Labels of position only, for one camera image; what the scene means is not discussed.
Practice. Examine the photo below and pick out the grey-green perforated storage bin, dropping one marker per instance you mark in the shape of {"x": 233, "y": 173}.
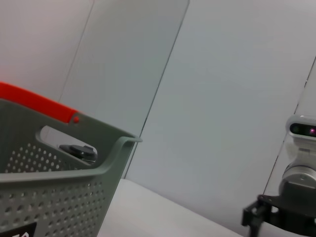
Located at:
{"x": 49, "y": 192}

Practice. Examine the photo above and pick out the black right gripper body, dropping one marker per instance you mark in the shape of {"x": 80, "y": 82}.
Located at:
{"x": 291, "y": 209}

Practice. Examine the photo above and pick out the glass teapot black lid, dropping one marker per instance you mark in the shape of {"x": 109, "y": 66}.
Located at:
{"x": 76, "y": 150}

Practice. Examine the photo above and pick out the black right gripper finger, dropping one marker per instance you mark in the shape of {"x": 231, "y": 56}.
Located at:
{"x": 254, "y": 217}

